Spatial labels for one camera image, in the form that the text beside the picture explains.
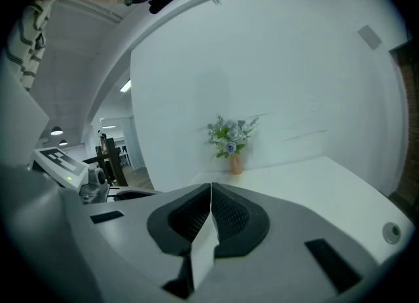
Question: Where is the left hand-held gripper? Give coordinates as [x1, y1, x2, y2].
[29, 146, 164, 205]

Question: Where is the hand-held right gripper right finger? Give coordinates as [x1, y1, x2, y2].
[188, 182, 389, 303]

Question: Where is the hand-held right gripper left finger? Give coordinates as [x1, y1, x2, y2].
[62, 182, 218, 303]

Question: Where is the orange vase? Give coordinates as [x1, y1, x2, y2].
[229, 154, 244, 175]

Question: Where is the blue flower bouquet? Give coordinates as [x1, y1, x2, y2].
[204, 115, 260, 160]

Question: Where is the grey table cable grommet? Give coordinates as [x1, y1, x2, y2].
[382, 221, 402, 245]

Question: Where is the grey wall plate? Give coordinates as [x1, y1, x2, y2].
[356, 24, 383, 50]

